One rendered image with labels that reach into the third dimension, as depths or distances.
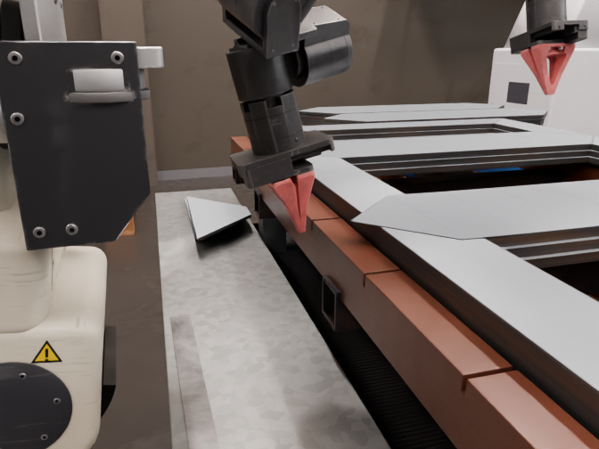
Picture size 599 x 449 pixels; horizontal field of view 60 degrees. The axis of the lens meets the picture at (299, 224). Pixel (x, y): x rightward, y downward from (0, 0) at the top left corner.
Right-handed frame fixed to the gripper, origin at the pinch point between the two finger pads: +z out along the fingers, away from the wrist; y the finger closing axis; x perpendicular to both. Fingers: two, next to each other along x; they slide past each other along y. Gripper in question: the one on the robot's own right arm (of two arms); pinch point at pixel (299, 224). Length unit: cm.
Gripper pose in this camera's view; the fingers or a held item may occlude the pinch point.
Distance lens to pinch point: 58.6
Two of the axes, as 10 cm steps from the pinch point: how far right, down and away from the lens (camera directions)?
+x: 2.7, 3.0, -9.2
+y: -9.3, 3.1, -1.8
